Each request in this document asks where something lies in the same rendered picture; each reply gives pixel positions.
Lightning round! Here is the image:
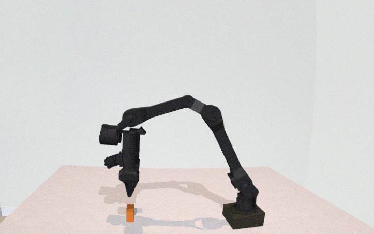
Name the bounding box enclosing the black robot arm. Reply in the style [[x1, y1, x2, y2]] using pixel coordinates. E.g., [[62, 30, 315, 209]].
[[99, 95, 259, 213]]

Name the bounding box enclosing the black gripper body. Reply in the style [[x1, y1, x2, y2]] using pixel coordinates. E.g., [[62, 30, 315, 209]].
[[118, 147, 140, 181]]

